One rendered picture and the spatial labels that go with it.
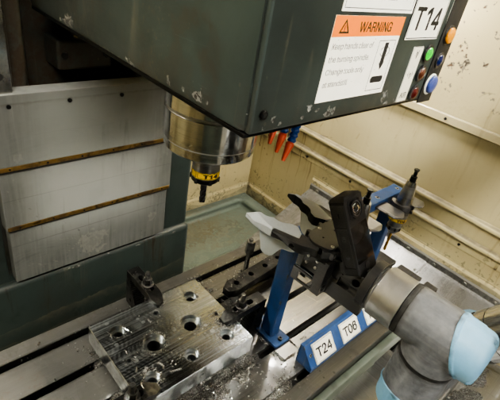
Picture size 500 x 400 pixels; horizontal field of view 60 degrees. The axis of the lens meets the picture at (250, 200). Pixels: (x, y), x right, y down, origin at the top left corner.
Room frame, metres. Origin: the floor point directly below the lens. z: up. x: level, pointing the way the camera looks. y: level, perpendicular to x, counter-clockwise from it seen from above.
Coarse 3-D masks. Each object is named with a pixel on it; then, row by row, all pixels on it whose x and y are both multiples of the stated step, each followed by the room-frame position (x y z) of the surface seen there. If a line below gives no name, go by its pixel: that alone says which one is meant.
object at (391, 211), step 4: (380, 204) 1.03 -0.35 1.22; (384, 204) 1.04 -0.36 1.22; (388, 204) 1.04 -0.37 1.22; (376, 208) 1.01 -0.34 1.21; (380, 208) 1.01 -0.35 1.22; (384, 208) 1.01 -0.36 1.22; (388, 208) 1.02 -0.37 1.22; (392, 208) 1.02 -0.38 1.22; (396, 208) 1.03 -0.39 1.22; (384, 212) 1.00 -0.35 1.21; (388, 212) 1.00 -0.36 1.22; (392, 212) 1.00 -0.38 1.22; (396, 212) 1.01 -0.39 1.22; (400, 212) 1.01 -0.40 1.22; (392, 216) 0.98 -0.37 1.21; (396, 216) 0.98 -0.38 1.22; (400, 216) 0.99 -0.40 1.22
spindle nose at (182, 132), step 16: (176, 112) 0.62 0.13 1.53; (192, 112) 0.61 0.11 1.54; (176, 128) 0.62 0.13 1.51; (192, 128) 0.60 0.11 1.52; (208, 128) 0.60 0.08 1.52; (224, 128) 0.61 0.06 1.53; (176, 144) 0.61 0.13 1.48; (192, 144) 0.60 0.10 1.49; (208, 144) 0.60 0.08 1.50; (224, 144) 0.61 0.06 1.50; (240, 144) 0.63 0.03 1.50; (192, 160) 0.61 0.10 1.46; (208, 160) 0.61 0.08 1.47; (224, 160) 0.61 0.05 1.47; (240, 160) 0.63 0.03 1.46
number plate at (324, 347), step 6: (324, 336) 0.77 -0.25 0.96; (330, 336) 0.79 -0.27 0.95; (318, 342) 0.75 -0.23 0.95; (324, 342) 0.76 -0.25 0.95; (330, 342) 0.77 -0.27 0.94; (312, 348) 0.73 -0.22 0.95; (318, 348) 0.74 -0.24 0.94; (324, 348) 0.75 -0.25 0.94; (330, 348) 0.76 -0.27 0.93; (336, 348) 0.77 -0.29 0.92; (318, 354) 0.73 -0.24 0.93; (324, 354) 0.74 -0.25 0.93; (330, 354) 0.75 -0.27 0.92; (318, 360) 0.72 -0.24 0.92
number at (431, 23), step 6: (432, 6) 0.70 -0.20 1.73; (438, 6) 0.71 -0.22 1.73; (444, 6) 0.73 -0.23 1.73; (432, 12) 0.70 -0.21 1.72; (438, 12) 0.72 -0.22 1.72; (426, 18) 0.69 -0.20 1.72; (432, 18) 0.71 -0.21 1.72; (438, 18) 0.72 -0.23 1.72; (426, 24) 0.70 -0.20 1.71; (432, 24) 0.71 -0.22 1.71; (438, 24) 0.73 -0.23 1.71; (426, 30) 0.70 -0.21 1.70; (432, 30) 0.72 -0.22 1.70
